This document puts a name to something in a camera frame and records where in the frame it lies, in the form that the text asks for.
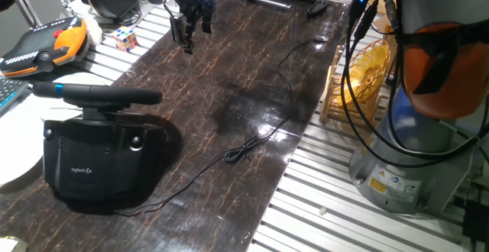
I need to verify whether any black Logitech steering wheel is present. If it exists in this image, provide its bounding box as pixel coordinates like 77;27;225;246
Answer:
30;81;164;112

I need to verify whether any black Logitech wheel base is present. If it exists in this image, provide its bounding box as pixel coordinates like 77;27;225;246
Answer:
42;106;169;204

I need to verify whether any dark marble pattern mat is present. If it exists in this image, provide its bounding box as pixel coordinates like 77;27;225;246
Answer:
0;0;351;252

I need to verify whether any Rubik's cube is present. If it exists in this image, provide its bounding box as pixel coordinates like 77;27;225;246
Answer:
111;26;140;53

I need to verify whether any white rounded object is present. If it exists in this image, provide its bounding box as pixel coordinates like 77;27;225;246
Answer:
83;17;104;47

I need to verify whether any black C-clamp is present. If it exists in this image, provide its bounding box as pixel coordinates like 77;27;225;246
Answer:
226;0;329;19

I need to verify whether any orange black teach pendant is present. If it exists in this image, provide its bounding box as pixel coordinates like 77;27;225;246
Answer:
0;16;91;79

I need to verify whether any silver aluminium pole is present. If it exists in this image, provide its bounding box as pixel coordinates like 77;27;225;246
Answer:
3;0;43;30

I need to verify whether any cardboard box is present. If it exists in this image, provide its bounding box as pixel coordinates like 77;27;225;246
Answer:
369;0;400;41

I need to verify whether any black computer keyboard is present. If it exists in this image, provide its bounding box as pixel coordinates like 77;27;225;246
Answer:
0;76;31;115

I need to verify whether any white round plate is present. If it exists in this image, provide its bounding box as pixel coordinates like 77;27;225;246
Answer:
0;71;115;187

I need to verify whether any beige paper scrap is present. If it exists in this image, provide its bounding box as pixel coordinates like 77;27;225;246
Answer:
0;236;28;252

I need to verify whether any black box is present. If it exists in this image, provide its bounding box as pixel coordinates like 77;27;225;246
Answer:
462;199;489;244

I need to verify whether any grey sensor cable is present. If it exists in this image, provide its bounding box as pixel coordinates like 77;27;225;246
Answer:
162;0;185;16

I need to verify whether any thin black wheel cable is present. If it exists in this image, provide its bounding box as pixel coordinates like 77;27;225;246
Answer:
113;37;328;218

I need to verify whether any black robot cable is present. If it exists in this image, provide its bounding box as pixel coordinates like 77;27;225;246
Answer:
353;0;489;161

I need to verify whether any yellow wire basket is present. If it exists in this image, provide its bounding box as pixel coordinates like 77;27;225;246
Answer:
330;39;391;110

